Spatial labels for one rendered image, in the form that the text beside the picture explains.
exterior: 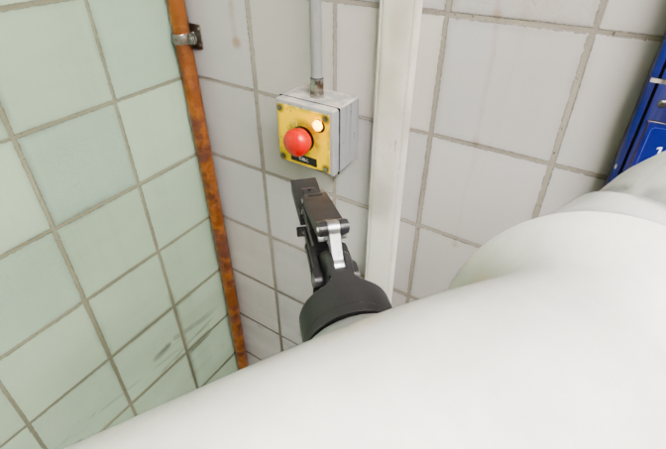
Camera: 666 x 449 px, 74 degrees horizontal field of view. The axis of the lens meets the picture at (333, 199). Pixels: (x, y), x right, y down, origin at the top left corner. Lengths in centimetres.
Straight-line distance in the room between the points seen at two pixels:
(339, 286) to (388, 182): 34
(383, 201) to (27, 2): 53
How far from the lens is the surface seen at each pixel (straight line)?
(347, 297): 33
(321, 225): 35
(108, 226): 84
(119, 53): 78
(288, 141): 61
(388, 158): 64
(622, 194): 18
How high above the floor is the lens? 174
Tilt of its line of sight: 34 degrees down
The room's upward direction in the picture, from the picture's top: straight up
